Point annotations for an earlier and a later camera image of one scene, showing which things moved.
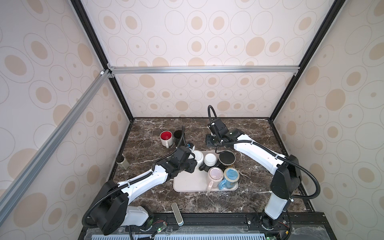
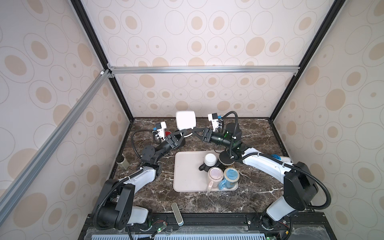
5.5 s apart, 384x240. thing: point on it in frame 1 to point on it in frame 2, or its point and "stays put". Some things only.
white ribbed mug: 199,157 to 186,119
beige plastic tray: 194,181 stays put
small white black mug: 210,161 stays put
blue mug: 231,176 stays put
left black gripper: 192,165 to 170,140
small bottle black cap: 121,162 stays put
